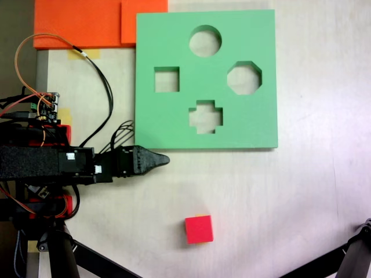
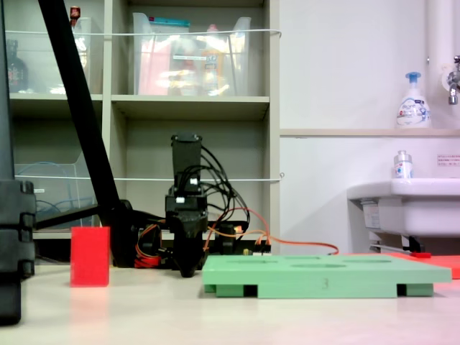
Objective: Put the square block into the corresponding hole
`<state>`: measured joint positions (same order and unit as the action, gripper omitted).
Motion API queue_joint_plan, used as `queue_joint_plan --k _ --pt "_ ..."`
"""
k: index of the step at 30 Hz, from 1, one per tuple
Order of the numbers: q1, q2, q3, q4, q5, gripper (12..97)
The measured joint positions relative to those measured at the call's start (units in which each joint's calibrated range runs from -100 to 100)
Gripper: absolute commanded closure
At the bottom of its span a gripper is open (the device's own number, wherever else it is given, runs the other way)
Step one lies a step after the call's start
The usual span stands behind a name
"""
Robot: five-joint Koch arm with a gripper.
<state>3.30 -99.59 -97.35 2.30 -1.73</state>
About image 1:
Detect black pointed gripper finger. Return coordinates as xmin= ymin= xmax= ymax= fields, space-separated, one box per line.
xmin=133 ymin=144 xmax=171 ymax=176

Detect red square block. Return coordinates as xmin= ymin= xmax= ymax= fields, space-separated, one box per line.
xmin=184 ymin=214 xmax=215 ymax=245

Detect large orange flat block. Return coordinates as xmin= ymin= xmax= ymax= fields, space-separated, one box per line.
xmin=33 ymin=0 xmax=122 ymax=49

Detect green shape sorter board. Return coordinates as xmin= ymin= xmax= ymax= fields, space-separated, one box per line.
xmin=134 ymin=9 xmax=279 ymax=152

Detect small black circuit board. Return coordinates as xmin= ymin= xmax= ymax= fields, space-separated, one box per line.
xmin=27 ymin=185 xmax=50 ymax=199

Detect wide yellow tape strip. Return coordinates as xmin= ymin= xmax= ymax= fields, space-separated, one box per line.
xmin=68 ymin=49 xmax=101 ymax=61

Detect black notched tripod leg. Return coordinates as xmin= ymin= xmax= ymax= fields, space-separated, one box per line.
xmin=337 ymin=217 xmax=371 ymax=278

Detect thin black arm wire loops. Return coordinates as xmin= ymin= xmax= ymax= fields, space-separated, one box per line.
xmin=100 ymin=120 xmax=136 ymax=154

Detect red printed base mount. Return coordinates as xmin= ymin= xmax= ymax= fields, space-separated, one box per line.
xmin=27 ymin=124 xmax=73 ymax=220

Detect black twin cable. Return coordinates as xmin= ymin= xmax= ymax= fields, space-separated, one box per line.
xmin=72 ymin=45 xmax=114 ymax=147

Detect black circuit board with wires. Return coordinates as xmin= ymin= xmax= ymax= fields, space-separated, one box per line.
xmin=28 ymin=92 xmax=61 ymax=125

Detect grey braided cable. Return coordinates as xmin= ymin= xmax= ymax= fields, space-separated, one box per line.
xmin=13 ymin=228 xmax=24 ymax=277

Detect thin orange wire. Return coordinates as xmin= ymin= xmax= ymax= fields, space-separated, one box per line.
xmin=14 ymin=33 xmax=77 ymax=105

